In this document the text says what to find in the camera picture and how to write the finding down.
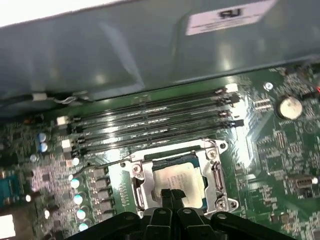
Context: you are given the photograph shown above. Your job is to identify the internal USB port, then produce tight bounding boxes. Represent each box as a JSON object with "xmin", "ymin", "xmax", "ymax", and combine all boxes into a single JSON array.
[{"xmin": 293, "ymin": 174, "xmax": 315, "ymax": 190}]

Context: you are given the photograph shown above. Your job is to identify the metal socket cover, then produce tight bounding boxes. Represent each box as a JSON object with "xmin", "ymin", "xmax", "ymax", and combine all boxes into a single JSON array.
[{"xmin": 139, "ymin": 143, "xmax": 216, "ymax": 213}]

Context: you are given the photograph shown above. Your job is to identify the green motherboard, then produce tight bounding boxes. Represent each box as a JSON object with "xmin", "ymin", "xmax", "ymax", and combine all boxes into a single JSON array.
[{"xmin": 0, "ymin": 62, "xmax": 320, "ymax": 240}]

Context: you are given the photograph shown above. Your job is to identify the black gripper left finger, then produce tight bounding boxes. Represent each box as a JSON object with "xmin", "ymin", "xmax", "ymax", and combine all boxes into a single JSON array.
[{"xmin": 66, "ymin": 188, "xmax": 176, "ymax": 240}]

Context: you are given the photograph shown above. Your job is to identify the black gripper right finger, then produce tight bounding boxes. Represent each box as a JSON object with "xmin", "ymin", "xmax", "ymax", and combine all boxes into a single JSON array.
[{"xmin": 171, "ymin": 189, "xmax": 297, "ymax": 240}]

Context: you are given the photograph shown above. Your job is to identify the black RAM slot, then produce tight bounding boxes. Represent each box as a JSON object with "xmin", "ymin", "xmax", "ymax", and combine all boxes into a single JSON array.
[
  {"xmin": 68, "ymin": 94, "xmax": 241, "ymax": 135},
  {"xmin": 56, "ymin": 83, "xmax": 238, "ymax": 126},
  {"xmin": 67, "ymin": 119, "xmax": 245, "ymax": 160},
  {"xmin": 61, "ymin": 109, "xmax": 233, "ymax": 151}
]

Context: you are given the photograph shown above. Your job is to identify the blue board connector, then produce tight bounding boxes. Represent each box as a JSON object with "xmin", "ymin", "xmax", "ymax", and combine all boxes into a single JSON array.
[{"xmin": 0, "ymin": 174, "xmax": 25, "ymax": 209}]

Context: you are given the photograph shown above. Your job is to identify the round coin battery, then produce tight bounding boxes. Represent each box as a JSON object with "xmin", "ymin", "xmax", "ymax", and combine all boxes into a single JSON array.
[{"xmin": 276, "ymin": 95, "xmax": 304, "ymax": 120}]

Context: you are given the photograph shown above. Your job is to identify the CPU socket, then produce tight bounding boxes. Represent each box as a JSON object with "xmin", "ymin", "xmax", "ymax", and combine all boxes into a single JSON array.
[{"xmin": 107, "ymin": 138, "xmax": 238, "ymax": 218}]

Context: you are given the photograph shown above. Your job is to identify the black grey PC case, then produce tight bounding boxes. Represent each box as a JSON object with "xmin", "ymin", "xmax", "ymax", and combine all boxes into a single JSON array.
[{"xmin": 0, "ymin": 0, "xmax": 320, "ymax": 118}]

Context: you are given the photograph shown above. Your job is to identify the white case label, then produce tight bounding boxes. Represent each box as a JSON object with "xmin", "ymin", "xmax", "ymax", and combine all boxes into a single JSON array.
[{"xmin": 185, "ymin": 0, "xmax": 277, "ymax": 36}]

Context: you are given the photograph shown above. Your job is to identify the silver CPU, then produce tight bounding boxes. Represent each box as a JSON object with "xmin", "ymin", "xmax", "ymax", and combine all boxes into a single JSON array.
[{"xmin": 152, "ymin": 162, "xmax": 204, "ymax": 209}]

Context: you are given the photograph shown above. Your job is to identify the white wire connector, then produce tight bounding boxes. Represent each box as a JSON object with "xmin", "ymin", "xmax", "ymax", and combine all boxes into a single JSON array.
[{"xmin": 32, "ymin": 92, "xmax": 48, "ymax": 102}]

